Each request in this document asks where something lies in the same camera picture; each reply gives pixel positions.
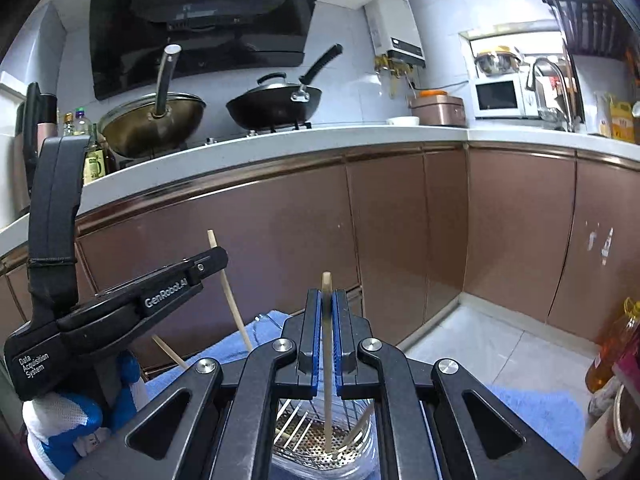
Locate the bamboo chopstick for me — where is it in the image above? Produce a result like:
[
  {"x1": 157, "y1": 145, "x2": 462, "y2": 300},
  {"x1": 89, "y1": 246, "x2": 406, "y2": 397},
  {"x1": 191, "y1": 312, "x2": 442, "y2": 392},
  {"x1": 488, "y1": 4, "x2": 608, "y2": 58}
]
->
[
  {"x1": 206, "y1": 228, "x2": 255, "y2": 354},
  {"x1": 321, "y1": 271, "x2": 333, "y2": 454},
  {"x1": 342, "y1": 402, "x2": 374, "y2": 446}
]

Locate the chrome kitchen faucet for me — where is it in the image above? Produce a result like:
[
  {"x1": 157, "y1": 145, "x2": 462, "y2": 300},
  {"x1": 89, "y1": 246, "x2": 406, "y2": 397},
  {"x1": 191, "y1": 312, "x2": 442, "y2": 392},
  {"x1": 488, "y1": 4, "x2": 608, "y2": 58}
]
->
[{"x1": 525, "y1": 56, "x2": 579, "y2": 133}]

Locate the blue white gloved hand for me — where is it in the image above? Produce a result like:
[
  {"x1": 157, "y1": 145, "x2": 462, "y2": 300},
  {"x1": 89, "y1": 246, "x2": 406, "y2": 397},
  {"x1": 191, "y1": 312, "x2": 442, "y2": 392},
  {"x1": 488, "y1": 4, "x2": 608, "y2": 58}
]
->
[{"x1": 22, "y1": 350, "x2": 149, "y2": 479}]

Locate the bamboo chopstick low left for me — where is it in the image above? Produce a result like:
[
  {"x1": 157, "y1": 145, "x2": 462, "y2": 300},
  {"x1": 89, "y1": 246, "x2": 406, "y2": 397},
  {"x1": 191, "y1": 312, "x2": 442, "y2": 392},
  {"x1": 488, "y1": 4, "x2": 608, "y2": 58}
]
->
[{"x1": 152, "y1": 334, "x2": 189, "y2": 370}]

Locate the blue terry towel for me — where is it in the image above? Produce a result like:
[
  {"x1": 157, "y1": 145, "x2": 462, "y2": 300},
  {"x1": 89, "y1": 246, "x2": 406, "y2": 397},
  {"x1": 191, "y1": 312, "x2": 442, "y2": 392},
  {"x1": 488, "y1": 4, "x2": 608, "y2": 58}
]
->
[{"x1": 145, "y1": 310, "x2": 290, "y2": 400}]

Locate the blue floor mat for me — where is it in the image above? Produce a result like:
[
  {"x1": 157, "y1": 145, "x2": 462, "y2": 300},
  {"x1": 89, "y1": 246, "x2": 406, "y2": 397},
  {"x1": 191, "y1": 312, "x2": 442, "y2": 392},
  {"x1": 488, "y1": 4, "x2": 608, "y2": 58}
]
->
[{"x1": 488, "y1": 385, "x2": 586, "y2": 466}]

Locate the oil bottle on floor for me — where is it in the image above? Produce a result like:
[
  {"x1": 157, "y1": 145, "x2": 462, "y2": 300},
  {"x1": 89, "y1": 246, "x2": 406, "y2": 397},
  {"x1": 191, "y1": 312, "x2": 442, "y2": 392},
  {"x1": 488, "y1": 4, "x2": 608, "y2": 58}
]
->
[{"x1": 585, "y1": 297, "x2": 639, "y2": 393}]

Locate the condiment bottles left of stove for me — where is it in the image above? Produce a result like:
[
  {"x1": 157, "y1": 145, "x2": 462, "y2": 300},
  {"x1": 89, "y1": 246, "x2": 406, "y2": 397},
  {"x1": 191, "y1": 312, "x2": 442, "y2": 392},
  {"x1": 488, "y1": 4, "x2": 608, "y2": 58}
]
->
[{"x1": 63, "y1": 108, "x2": 106, "y2": 184}]

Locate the white countertop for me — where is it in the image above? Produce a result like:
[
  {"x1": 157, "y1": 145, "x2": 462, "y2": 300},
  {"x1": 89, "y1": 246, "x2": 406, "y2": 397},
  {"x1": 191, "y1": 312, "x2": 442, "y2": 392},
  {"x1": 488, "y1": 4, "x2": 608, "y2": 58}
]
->
[{"x1": 0, "y1": 123, "x2": 640, "y2": 258}]

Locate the white bowl on counter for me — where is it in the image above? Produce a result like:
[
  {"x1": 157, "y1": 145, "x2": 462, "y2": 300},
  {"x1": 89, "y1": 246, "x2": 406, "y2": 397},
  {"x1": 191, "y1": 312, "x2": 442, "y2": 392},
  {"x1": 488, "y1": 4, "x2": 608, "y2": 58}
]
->
[{"x1": 386, "y1": 116, "x2": 420, "y2": 127}]

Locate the pink rice cooker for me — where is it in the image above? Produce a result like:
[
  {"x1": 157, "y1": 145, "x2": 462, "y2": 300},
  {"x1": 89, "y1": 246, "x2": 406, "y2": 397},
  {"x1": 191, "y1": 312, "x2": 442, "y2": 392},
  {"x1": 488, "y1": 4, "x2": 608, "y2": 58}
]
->
[{"x1": 409, "y1": 90, "x2": 468, "y2": 127}]

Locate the black wok with lid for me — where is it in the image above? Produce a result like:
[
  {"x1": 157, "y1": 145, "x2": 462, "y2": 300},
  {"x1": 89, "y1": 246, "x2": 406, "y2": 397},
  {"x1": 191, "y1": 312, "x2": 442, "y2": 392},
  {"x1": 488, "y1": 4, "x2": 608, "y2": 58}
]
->
[{"x1": 226, "y1": 44, "x2": 343, "y2": 132}]

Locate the white microwave oven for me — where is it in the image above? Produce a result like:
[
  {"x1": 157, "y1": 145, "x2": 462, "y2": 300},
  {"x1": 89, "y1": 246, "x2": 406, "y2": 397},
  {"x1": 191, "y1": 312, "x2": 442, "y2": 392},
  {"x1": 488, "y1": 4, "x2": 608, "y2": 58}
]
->
[{"x1": 472, "y1": 73, "x2": 538, "y2": 119}]

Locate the yellow oil bottle on counter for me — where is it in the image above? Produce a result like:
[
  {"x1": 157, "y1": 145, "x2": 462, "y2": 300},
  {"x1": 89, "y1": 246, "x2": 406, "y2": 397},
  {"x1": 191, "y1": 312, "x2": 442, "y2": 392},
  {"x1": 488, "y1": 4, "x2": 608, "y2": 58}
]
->
[{"x1": 608, "y1": 94, "x2": 636, "y2": 144}]

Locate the steel pot on microwave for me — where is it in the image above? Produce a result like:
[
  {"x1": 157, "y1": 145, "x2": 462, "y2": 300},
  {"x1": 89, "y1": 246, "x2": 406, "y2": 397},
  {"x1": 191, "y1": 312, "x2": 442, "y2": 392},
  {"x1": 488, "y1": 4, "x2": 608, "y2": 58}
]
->
[{"x1": 474, "y1": 46, "x2": 522, "y2": 76}]

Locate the black range hood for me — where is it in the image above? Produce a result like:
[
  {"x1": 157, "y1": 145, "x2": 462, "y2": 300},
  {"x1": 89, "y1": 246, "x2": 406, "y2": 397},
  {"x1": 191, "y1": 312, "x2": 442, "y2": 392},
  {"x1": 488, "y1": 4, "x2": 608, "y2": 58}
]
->
[{"x1": 89, "y1": 0, "x2": 317, "y2": 100}]

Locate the white gas water heater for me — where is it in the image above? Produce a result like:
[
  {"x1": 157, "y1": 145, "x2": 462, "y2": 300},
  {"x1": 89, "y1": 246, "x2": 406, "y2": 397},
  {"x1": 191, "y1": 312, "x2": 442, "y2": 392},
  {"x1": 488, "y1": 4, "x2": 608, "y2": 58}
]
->
[{"x1": 364, "y1": 0, "x2": 425, "y2": 67}]

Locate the black dish rack upper right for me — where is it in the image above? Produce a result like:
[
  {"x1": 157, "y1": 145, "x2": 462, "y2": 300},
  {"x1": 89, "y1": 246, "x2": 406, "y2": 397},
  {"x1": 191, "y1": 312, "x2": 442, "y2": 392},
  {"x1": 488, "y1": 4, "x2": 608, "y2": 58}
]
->
[{"x1": 542, "y1": 0, "x2": 632, "y2": 61}]

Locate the wire utensil basket clear tray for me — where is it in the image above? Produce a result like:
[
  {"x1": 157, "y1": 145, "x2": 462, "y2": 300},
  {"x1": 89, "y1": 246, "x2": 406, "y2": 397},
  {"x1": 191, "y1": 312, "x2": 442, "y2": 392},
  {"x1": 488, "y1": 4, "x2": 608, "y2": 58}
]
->
[{"x1": 271, "y1": 396, "x2": 378, "y2": 479}]

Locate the bronze wok with handle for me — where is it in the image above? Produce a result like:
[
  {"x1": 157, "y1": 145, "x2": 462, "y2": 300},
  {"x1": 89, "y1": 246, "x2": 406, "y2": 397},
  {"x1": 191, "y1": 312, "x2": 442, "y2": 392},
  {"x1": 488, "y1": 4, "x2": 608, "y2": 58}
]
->
[{"x1": 98, "y1": 44, "x2": 206, "y2": 158}]

